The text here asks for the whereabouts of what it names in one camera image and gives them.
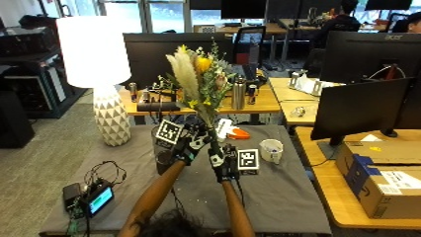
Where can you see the person's right hand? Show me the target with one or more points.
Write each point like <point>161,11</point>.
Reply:
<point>220,160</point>

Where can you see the person's left hand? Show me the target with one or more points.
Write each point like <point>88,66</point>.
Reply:
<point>190,143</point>

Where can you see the dried flower bouquet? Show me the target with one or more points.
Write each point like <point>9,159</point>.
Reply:
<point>198,79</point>

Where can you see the white marker cube left glove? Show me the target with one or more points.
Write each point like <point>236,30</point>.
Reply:
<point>169,131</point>

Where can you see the white marker cube glove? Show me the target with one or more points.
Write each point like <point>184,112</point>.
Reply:
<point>169,131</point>
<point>248,160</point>

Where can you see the white marker cube right glove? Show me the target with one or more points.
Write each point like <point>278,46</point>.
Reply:
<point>248,160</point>

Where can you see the orange white tool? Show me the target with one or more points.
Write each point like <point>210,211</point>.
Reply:
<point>236,133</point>

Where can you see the dark glass vase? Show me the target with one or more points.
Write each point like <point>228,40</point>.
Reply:
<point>162,151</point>

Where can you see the white mug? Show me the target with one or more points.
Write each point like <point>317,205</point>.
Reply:
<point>270,150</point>

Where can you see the black rolled case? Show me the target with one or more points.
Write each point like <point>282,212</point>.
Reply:
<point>157,106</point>

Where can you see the silver steel bottle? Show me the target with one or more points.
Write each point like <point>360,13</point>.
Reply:
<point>238,93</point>

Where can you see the wooden desk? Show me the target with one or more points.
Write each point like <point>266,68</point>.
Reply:
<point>292,98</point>
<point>258,102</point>
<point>324,184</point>

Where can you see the dark drink can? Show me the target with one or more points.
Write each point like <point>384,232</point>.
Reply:
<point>252,94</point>

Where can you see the grey table cloth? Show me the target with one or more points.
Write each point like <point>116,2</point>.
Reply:
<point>272,197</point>

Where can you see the slim drink can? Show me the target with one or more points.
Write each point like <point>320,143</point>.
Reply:
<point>132,92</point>

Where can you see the shiny metal object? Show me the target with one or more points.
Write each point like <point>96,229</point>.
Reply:
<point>298,111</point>

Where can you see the wide black monitor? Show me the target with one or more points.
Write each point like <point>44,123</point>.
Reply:
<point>149,56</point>

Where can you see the black office chair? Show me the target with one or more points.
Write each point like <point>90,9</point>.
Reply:
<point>249,46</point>

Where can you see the white table lamp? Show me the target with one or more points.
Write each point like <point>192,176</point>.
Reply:
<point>96,72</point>

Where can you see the small device with lit screen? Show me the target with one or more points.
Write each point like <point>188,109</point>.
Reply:
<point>100,199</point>

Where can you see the black power bank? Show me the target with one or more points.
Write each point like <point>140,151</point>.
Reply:
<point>70,196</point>

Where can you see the flat cardboard box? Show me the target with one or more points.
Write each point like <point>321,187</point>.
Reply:
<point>385,151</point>

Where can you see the cardboard box with blue print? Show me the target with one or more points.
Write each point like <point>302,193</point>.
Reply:
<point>385,194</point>

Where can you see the black shelf cabinet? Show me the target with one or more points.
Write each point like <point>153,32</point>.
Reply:
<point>32,72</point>

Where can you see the large black computer monitor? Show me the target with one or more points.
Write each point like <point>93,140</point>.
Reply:
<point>372,56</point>

